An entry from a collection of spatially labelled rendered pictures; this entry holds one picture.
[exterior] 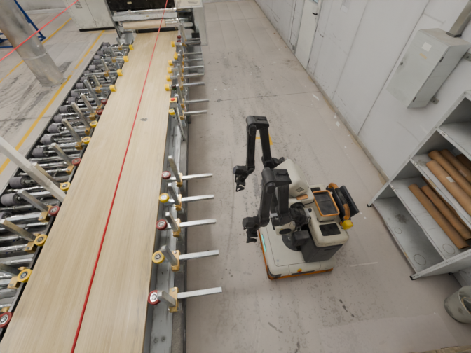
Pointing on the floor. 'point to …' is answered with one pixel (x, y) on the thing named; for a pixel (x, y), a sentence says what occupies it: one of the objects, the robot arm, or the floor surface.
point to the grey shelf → (443, 262)
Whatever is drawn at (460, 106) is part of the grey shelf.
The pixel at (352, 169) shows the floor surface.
